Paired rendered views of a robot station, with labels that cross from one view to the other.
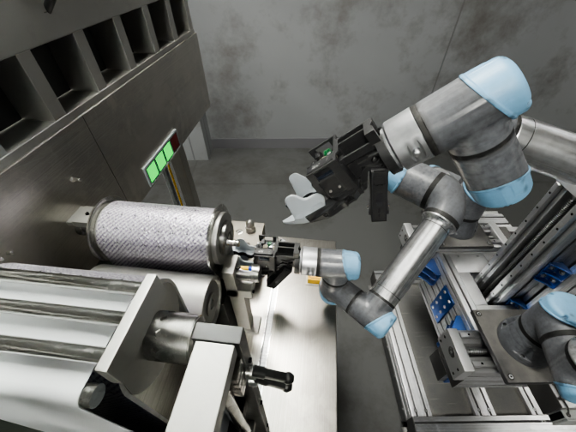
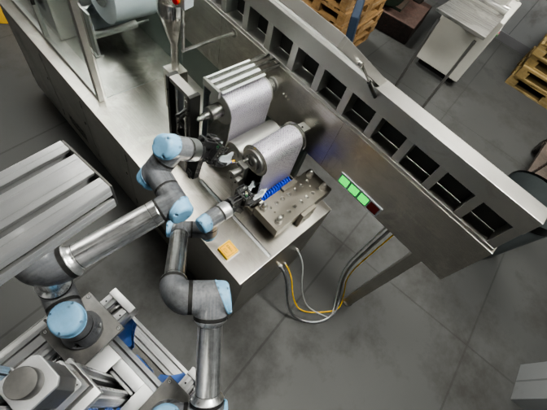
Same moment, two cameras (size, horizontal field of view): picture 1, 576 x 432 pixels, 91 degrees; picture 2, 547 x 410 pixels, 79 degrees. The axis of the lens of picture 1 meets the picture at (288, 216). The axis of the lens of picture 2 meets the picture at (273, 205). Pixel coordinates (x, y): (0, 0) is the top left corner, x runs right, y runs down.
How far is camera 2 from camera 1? 1.26 m
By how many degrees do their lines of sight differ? 63
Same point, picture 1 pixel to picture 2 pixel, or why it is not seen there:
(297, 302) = (224, 227)
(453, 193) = (174, 285)
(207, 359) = (190, 91)
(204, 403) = (183, 86)
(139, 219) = (279, 133)
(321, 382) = not seen: hidden behind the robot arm
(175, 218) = (269, 141)
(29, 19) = (363, 89)
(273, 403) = (194, 185)
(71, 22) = (379, 110)
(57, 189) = (312, 115)
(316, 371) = not seen: hidden behind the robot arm
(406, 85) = not seen: outside the picture
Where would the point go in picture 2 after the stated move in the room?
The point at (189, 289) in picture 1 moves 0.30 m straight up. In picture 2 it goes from (240, 141) to (251, 88)
